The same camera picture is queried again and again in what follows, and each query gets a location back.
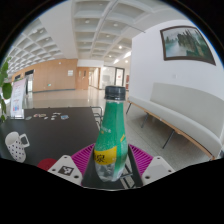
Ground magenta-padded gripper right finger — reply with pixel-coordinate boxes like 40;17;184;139
123;143;176;189

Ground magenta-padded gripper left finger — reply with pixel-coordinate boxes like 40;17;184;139
48;143;101;190

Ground green plastic drink bottle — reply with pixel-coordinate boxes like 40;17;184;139
93;85;130;183

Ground flat round red coaster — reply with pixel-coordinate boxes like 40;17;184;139
36;158;58;172

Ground white polka-dot mug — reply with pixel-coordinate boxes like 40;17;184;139
4;131;31;164

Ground long white bench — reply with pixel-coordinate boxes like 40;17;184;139
125;82;224;160

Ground clear acrylic sign stand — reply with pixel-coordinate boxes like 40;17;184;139
9;78;28;120

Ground potted green leafy plant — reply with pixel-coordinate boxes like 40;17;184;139
0;56;14;123

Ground framed landscape painting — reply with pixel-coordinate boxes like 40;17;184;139
159;25;217;66

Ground recessed ceiling lights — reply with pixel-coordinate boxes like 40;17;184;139
83;18;133;64

